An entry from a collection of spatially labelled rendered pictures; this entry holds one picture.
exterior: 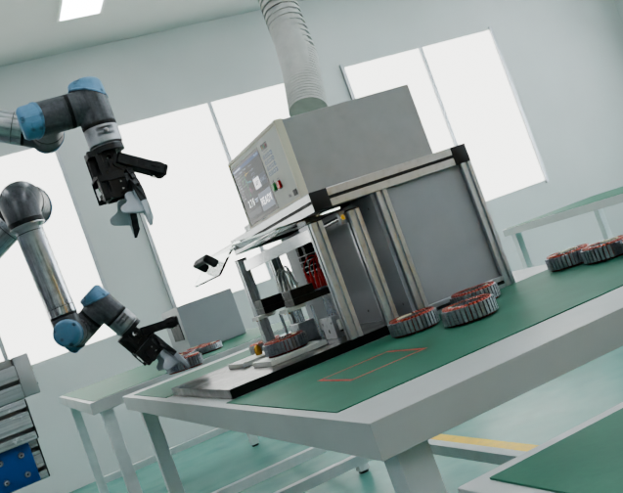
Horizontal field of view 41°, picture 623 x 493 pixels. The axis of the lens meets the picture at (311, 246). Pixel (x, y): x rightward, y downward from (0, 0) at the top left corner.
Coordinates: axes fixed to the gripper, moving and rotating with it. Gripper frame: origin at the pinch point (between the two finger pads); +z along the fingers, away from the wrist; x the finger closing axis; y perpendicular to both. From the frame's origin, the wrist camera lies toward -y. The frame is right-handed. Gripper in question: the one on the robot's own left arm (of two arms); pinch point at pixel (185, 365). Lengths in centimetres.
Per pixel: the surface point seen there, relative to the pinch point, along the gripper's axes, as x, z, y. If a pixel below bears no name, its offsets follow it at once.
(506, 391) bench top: 149, 12, -2
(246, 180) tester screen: 29, -24, -45
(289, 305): 51, 3, -20
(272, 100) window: -420, -26, -290
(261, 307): 28.4, 1.7, -21.0
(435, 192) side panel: 72, 9, -60
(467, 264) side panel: 72, 27, -51
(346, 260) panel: 47, 8, -41
